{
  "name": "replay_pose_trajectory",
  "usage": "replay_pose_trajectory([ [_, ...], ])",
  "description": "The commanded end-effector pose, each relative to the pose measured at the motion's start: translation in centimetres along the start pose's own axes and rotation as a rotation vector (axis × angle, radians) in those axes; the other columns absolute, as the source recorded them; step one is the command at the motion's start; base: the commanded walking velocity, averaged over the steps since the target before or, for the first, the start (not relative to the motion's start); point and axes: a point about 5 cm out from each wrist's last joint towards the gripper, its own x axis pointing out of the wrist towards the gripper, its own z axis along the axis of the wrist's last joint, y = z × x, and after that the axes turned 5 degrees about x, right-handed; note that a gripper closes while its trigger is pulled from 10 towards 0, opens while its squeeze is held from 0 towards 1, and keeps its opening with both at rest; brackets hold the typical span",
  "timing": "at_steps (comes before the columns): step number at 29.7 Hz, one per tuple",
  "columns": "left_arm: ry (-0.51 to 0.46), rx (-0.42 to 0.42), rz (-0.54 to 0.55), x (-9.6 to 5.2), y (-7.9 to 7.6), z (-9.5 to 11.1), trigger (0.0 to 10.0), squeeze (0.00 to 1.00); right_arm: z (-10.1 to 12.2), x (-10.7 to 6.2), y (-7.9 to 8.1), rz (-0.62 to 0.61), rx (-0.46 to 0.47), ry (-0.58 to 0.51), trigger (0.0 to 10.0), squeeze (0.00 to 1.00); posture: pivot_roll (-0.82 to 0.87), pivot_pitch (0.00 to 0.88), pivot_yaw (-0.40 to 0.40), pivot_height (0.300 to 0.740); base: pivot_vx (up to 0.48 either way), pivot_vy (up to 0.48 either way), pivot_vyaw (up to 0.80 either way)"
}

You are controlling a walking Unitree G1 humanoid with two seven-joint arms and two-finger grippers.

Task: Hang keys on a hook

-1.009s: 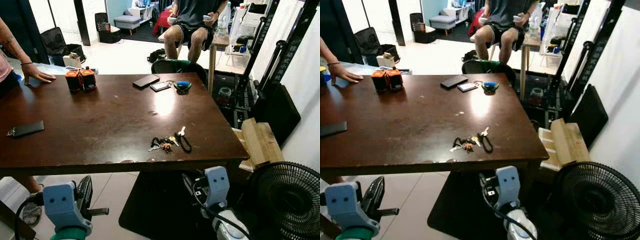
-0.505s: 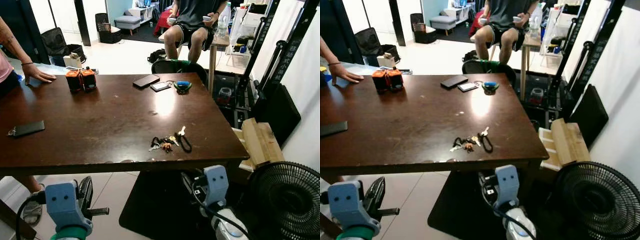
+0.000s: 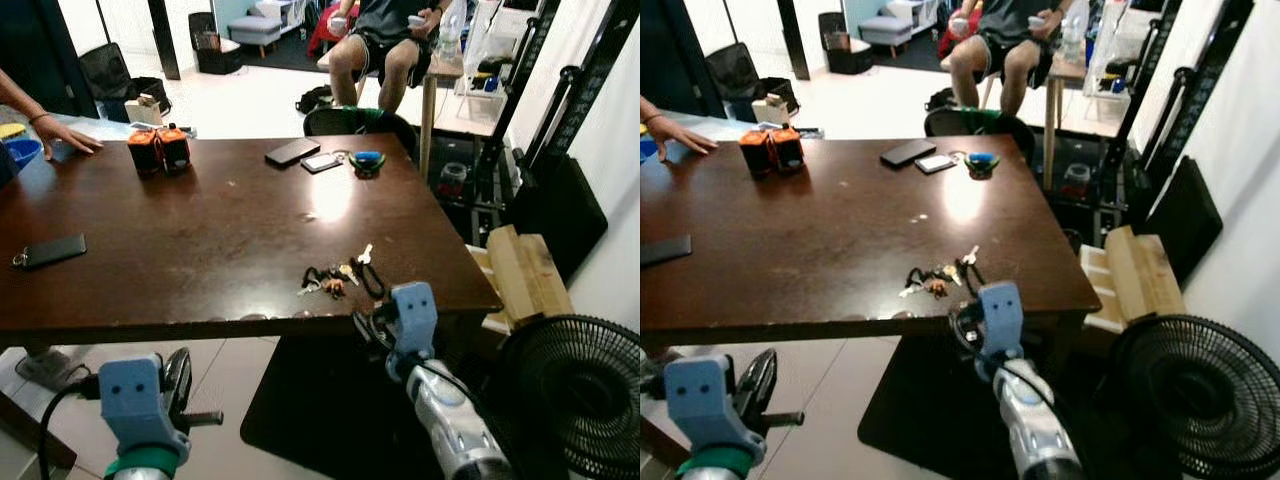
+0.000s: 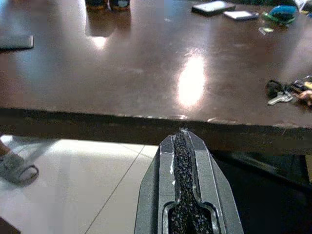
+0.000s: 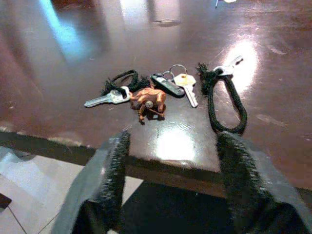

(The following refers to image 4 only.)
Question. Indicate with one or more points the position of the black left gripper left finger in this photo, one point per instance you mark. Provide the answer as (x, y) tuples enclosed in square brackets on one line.
[(156, 195)]

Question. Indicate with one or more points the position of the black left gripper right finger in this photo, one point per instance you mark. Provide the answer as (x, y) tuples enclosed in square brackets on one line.
[(212, 195)]

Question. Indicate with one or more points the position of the dark brown wooden table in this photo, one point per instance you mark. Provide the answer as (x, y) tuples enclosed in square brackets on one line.
[(73, 126)]

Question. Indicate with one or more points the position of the key bunch with black fob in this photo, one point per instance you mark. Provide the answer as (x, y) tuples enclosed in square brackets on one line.
[(280, 93)]

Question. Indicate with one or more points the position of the foot in grey slipper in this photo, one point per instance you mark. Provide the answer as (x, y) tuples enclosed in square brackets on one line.
[(14, 165)]

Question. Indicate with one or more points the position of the small white green tag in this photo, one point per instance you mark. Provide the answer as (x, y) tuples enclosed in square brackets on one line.
[(266, 30)]

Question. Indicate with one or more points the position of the silver white phone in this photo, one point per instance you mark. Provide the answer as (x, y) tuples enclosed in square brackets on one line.
[(241, 15)]

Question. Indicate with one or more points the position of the black flat box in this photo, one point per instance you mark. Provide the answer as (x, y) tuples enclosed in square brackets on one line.
[(213, 7)]

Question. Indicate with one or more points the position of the black flat tablet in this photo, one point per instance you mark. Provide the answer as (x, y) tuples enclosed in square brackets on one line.
[(14, 42)]

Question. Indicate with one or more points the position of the white paper item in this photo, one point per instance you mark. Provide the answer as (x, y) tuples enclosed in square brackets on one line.
[(304, 5)]

